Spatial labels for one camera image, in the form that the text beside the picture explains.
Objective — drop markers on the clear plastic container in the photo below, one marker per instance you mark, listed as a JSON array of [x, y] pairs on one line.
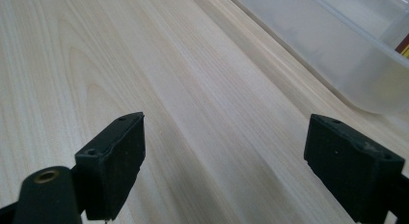
[[321, 47]]

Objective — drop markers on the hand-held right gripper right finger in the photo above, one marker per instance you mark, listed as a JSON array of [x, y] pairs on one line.
[[353, 169]]

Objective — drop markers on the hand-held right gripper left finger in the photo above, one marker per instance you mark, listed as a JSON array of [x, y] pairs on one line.
[[112, 166]]

